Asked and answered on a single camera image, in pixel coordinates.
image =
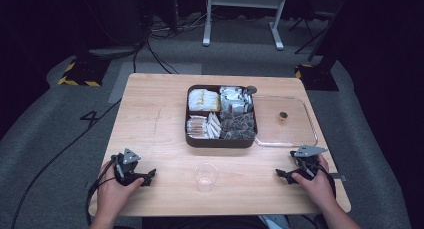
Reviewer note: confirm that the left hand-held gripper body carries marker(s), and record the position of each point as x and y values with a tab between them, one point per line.
128	174

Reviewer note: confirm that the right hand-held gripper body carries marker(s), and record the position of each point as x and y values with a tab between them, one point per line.
308	164

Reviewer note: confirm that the person's left hand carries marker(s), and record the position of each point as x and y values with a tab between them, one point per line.
111	195

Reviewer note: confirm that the person's right hand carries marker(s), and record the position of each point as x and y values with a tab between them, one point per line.
318	190

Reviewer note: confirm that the clear tray lid with knob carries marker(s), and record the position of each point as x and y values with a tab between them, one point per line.
283	132

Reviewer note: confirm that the clear plastic cup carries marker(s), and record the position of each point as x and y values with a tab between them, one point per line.
206	177

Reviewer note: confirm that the pile of clear wrapped stirrers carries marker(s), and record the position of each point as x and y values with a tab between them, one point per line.
196	127

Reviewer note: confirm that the pile of dark grey packets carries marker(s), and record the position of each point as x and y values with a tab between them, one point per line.
238	126

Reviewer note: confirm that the person's dark clothing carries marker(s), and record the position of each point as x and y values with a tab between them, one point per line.
200	223

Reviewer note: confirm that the brown divided tray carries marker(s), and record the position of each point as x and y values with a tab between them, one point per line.
216	143

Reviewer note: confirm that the row of white packets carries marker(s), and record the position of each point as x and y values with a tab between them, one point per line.
214	125

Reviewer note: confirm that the yellow black striped stand base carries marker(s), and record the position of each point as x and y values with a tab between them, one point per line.
316	77
83	74

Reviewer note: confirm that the grey round cap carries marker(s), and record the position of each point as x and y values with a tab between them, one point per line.
250	90

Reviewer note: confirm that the pile of silver packets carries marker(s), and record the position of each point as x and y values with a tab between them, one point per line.
233	99

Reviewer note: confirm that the pile of white yellow packets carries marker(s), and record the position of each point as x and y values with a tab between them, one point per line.
204	100

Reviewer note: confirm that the black tripod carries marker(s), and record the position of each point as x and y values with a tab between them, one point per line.
310	30

